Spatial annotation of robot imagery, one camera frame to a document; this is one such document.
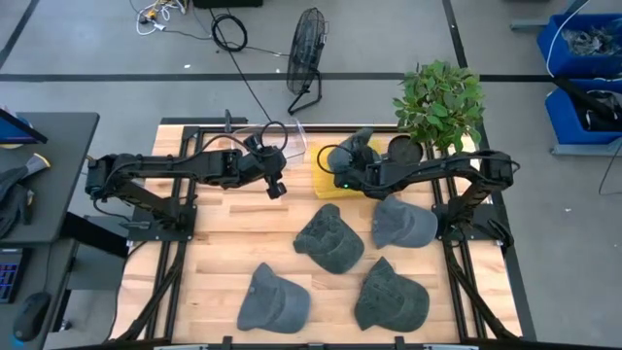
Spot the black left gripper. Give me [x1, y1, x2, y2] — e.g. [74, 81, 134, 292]
[240, 138, 289, 200]

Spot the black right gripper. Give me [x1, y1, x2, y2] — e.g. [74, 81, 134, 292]
[332, 127, 383, 192]

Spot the dark green baseball cap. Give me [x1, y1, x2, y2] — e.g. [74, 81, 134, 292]
[293, 202, 365, 275]
[353, 256, 432, 333]

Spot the grey baseball cap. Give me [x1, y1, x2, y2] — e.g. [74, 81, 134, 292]
[371, 194, 439, 250]
[236, 262, 312, 335]

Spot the yellow plastic bin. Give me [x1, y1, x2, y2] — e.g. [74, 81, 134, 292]
[310, 139, 390, 200]

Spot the black plant pot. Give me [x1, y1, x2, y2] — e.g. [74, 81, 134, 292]
[387, 134, 426, 166]

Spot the clear plastic bin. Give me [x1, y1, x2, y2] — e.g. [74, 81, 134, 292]
[230, 118, 309, 169]

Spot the green leafy potted plant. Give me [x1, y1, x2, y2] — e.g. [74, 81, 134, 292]
[392, 59, 487, 154]

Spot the black floor fan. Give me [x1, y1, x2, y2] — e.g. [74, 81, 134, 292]
[285, 6, 330, 117]

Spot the blue storage bin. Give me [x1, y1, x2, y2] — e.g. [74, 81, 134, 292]
[536, 13, 622, 80]
[544, 79, 622, 146]

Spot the black side desk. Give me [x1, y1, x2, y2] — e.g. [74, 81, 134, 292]
[0, 111, 101, 245]

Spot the monitor with blue screen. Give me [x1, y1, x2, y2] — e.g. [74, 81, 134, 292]
[0, 107, 50, 146]

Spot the black computer mouse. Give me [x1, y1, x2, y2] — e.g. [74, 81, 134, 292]
[12, 291, 52, 343]

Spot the black backlit keyboard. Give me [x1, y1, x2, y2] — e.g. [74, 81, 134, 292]
[0, 247, 24, 305]

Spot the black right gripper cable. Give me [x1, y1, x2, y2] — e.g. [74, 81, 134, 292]
[316, 144, 344, 176]

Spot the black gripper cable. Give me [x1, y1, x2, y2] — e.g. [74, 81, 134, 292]
[208, 120, 291, 155]
[316, 144, 344, 176]

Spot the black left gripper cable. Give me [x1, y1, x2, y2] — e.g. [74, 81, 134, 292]
[208, 120, 291, 155]

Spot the long black floor cable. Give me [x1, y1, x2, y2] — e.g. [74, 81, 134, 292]
[208, 7, 293, 123]

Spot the black aluminium table frame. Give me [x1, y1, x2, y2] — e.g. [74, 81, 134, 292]
[110, 116, 525, 350]

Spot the coiled black cable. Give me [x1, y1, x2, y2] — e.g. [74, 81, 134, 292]
[210, 13, 250, 53]

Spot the white cable bundle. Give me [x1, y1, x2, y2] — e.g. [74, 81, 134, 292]
[128, 0, 189, 37]

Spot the white hanging cable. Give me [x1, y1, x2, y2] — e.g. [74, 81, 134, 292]
[545, 0, 593, 78]

